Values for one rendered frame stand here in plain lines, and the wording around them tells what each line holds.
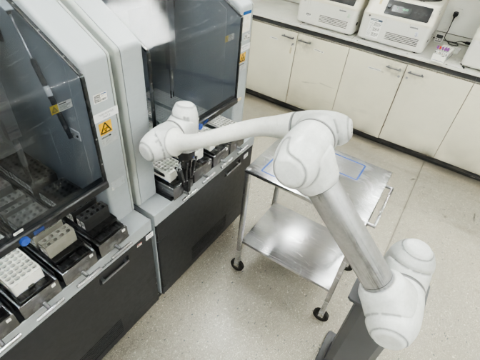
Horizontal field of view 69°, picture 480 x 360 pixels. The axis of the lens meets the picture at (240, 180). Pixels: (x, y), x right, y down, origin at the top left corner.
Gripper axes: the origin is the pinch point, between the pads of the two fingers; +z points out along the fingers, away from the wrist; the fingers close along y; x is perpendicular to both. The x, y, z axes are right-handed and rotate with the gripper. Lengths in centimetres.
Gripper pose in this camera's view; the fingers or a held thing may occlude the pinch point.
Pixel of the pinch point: (186, 184)
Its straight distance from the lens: 161.9
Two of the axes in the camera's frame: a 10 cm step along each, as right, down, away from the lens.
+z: -0.8, 7.6, 6.5
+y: -5.5, 5.1, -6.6
